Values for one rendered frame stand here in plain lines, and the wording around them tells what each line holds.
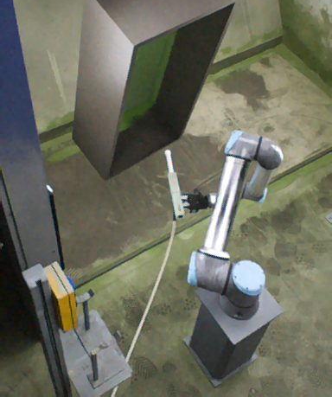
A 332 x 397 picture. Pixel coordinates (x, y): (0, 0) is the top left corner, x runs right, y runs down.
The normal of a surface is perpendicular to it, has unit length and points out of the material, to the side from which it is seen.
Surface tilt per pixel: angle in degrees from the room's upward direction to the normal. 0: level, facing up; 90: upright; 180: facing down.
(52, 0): 57
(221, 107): 0
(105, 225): 0
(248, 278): 5
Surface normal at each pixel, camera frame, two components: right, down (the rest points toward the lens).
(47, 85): 0.50, 0.24
